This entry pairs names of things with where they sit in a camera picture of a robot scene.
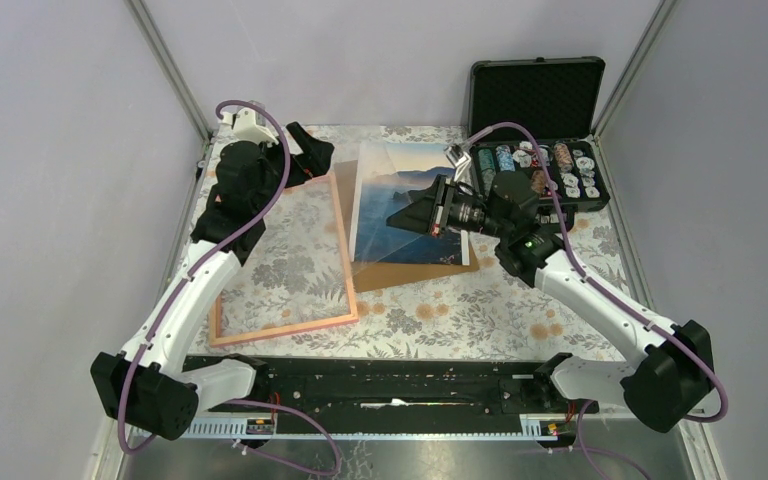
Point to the brown cardboard backing board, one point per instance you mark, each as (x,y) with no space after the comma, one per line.
(385,275)

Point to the seascape photo print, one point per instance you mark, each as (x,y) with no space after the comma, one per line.
(417,205)

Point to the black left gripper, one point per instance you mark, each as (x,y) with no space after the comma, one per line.
(315,159)

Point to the orange poker chip stack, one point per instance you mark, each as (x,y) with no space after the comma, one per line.
(563,157)
(539,183)

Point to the blue purple poker chip stack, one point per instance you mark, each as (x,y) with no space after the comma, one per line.
(505,158)

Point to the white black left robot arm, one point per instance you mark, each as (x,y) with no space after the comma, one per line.
(145,384)

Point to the floral tablecloth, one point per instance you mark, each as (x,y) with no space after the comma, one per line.
(486,315)

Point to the green poker chip stack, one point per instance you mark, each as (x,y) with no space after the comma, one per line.
(487,169)

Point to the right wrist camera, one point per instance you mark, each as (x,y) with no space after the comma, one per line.
(459,158)

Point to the clear acrylic sheet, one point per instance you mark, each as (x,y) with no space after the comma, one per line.
(374,212)

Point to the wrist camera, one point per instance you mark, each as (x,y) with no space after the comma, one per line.
(459,158)
(245,123)

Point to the lower orange poker chip stack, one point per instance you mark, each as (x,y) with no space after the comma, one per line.
(539,183)

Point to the pink wooden picture frame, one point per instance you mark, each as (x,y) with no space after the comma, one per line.
(299,277)

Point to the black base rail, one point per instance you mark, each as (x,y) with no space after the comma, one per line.
(406,398)

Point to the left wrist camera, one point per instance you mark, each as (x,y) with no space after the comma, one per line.
(245,123)

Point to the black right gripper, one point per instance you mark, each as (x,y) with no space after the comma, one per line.
(431,213)

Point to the upper orange poker chip stack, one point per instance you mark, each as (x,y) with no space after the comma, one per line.
(563,157)

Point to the black poker chip case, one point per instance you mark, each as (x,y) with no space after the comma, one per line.
(555,99)

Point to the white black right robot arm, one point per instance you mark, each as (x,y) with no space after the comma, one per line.
(666,369)

